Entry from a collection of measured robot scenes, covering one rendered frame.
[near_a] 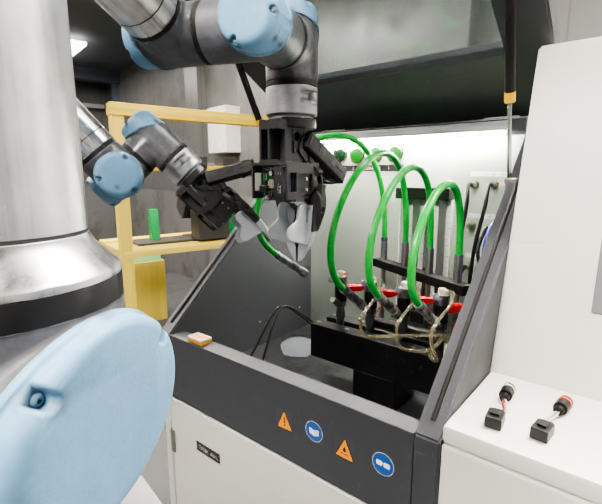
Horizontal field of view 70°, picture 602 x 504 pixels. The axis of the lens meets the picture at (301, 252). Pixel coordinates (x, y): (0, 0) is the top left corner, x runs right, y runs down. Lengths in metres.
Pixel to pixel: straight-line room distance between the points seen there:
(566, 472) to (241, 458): 0.62
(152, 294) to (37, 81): 3.94
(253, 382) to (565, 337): 0.56
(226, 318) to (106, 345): 0.98
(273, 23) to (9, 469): 0.46
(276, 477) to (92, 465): 0.73
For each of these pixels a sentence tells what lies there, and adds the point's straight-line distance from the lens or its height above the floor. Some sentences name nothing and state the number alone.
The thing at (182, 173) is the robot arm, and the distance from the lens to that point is 0.90.
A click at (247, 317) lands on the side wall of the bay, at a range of 1.24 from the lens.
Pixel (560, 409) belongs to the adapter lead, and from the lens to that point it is 0.75.
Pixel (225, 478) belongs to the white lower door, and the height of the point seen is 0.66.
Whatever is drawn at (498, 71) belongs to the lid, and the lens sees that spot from 1.04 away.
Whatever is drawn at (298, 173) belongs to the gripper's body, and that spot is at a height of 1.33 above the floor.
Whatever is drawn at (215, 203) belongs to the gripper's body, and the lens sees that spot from 0.90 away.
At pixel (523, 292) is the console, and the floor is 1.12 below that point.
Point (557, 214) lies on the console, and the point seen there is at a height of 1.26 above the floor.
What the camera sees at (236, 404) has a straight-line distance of 0.96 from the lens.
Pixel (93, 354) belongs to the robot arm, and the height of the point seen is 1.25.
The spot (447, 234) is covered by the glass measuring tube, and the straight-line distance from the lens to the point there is 1.16.
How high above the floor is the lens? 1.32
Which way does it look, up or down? 10 degrees down
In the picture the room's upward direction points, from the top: straight up
